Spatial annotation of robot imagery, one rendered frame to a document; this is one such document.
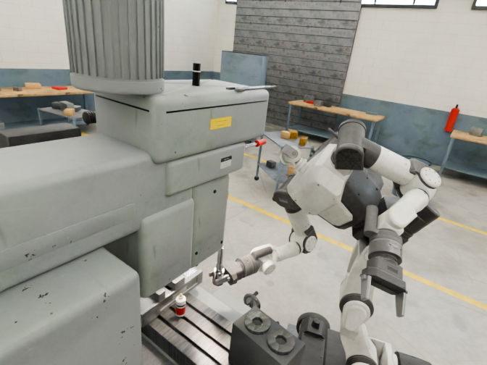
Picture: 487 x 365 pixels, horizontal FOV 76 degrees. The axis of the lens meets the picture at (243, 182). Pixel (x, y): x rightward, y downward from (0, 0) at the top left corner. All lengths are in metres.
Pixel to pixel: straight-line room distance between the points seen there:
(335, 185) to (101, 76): 0.82
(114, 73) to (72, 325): 0.48
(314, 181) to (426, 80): 7.19
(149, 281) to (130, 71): 0.54
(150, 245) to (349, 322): 1.00
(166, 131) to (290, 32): 8.63
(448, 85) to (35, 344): 8.08
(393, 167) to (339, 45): 7.58
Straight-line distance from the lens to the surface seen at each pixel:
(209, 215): 1.02
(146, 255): 0.86
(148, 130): 0.75
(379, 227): 1.01
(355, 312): 1.52
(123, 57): 0.71
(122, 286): 0.69
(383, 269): 0.93
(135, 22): 0.72
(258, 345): 1.12
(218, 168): 0.94
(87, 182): 0.69
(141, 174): 0.76
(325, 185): 1.17
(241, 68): 7.02
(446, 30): 8.28
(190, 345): 1.34
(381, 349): 1.92
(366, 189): 1.28
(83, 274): 0.72
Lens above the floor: 2.00
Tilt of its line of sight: 23 degrees down
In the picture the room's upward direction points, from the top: 6 degrees clockwise
